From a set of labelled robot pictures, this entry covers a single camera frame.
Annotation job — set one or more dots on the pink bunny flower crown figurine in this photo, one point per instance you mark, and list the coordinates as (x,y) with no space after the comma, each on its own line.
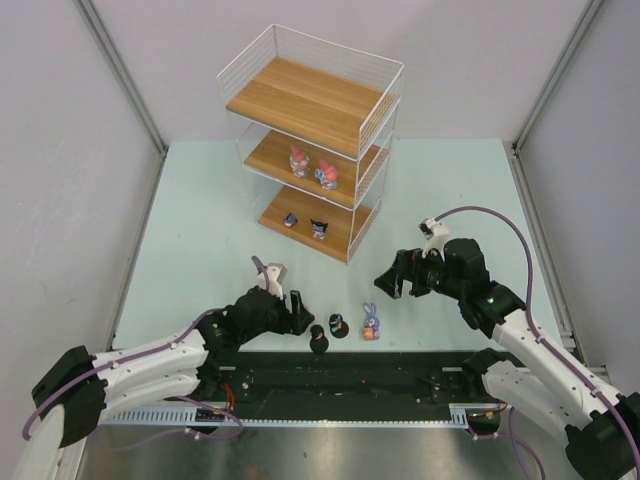
(299,162)

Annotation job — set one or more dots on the purple rabbit figurine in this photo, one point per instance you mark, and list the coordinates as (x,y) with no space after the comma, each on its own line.
(371,327)

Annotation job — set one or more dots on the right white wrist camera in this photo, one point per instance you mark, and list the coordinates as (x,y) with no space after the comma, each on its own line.
(436,235)

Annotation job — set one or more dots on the white wire three-tier shelf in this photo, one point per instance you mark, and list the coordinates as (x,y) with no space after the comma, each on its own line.
(335,103)

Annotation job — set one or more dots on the aluminium frame rail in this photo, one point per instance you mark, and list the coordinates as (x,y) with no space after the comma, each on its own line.
(600,372)

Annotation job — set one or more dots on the black eared purple figurine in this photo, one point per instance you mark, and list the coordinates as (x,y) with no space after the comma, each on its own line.
(319,229)

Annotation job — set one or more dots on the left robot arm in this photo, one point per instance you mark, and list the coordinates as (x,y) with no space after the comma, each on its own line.
(91,388)

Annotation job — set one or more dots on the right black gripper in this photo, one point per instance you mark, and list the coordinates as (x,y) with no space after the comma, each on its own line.
(409,270)

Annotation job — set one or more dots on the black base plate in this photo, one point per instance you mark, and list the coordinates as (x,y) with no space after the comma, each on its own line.
(347,387)

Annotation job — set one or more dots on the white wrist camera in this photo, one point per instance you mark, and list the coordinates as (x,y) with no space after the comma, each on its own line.
(270,278)
(436,235)

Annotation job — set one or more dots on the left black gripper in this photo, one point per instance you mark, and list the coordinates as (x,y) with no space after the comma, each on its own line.
(288,314)

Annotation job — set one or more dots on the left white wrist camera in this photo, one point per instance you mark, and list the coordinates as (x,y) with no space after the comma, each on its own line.
(270,278)

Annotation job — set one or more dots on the pink bunny blue bow figurine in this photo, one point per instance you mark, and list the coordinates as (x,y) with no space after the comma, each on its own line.
(327,175)

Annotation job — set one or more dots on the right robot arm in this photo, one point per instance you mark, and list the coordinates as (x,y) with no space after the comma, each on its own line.
(597,426)

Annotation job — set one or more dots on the small blue lying figurine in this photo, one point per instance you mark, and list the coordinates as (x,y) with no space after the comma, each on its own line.
(290,220)

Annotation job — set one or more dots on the black duck figurine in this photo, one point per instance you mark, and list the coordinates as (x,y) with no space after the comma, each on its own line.
(318,343)
(338,326)

